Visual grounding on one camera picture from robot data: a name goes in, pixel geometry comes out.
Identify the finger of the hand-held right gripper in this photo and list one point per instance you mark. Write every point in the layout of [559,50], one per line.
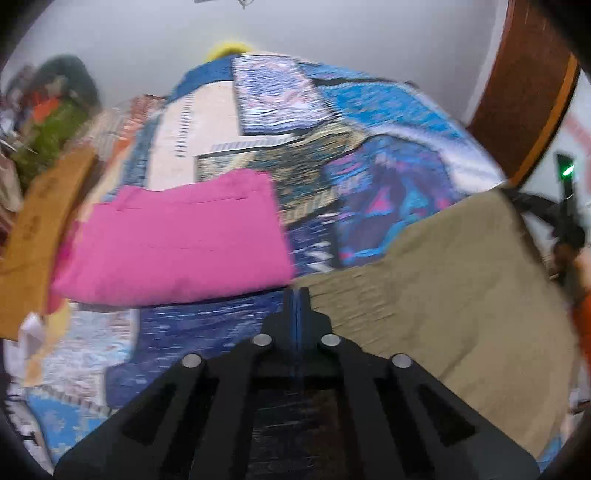
[531,203]

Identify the brown wooden door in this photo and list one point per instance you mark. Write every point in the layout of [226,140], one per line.
[517,92]

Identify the yellow round object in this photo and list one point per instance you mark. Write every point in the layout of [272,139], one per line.
[229,50]

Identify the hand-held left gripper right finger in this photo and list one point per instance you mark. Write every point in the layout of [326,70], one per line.
[303,318]

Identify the khaki pants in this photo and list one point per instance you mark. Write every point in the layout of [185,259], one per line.
[438,286]

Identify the pile of mixed clothes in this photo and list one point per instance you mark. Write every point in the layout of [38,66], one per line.
[51,129]

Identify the blue printed patchwork blanket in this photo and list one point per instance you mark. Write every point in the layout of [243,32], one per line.
[369,115]

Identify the pink folded pants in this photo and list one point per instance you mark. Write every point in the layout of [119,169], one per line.
[175,240]

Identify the person's right forearm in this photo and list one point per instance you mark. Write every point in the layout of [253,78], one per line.
[577,300]

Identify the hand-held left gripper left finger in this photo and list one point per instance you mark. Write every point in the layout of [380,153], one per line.
[290,318]

